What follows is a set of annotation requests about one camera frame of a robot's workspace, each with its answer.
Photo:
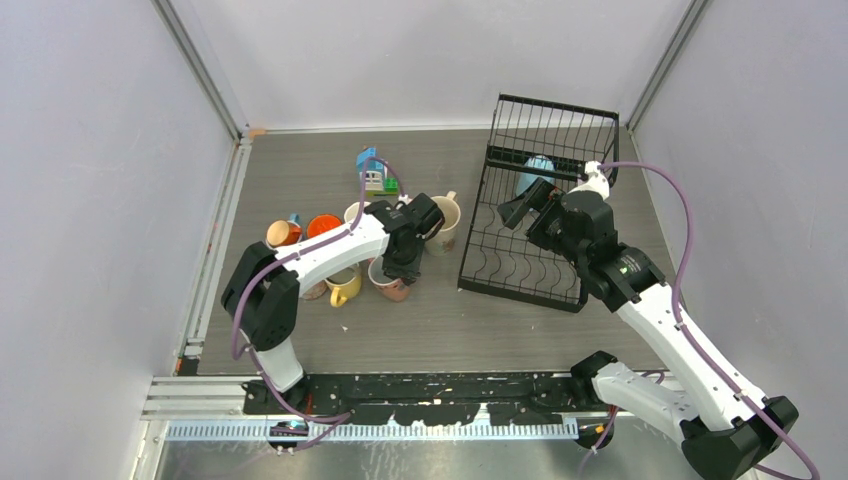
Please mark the toy brick house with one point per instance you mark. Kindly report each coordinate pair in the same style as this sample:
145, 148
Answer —
378, 181

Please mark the aluminium slotted rail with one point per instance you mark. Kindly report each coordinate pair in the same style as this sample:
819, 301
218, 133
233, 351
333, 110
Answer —
213, 409

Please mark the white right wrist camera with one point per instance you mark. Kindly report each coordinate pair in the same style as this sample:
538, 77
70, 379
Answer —
595, 181

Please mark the tall cream dragon mug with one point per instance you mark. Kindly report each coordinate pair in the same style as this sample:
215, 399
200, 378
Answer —
443, 242

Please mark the orange mug black handle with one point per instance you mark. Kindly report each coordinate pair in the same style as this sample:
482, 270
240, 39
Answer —
321, 224

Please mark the pink patterned mug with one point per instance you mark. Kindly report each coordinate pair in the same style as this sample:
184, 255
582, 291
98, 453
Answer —
315, 292

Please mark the light blue mug in rack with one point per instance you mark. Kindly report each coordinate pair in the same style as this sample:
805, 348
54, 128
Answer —
526, 179

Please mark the blue floral mug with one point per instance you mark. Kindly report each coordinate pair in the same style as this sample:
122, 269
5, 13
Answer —
295, 218

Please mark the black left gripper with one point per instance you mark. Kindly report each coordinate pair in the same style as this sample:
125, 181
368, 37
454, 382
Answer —
407, 273

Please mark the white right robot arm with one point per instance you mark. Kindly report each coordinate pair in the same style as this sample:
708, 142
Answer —
723, 424

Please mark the black wire dish rack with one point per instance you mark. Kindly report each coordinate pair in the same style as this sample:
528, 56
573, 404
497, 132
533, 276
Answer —
536, 150

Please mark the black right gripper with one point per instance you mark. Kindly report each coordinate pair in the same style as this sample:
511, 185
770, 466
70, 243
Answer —
512, 212

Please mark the pale yellow faceted mug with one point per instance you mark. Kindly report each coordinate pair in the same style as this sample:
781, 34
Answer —
354, 211

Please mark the salmon pink mug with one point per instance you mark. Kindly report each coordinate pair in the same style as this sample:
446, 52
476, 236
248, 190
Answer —
393, 289

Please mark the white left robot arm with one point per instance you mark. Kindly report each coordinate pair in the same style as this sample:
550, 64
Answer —
263, 292

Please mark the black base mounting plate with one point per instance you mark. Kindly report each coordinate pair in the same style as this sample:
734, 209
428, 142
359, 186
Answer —
442, 399

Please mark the beige mug shelf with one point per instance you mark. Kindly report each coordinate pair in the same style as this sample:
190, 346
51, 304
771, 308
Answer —
348, 274

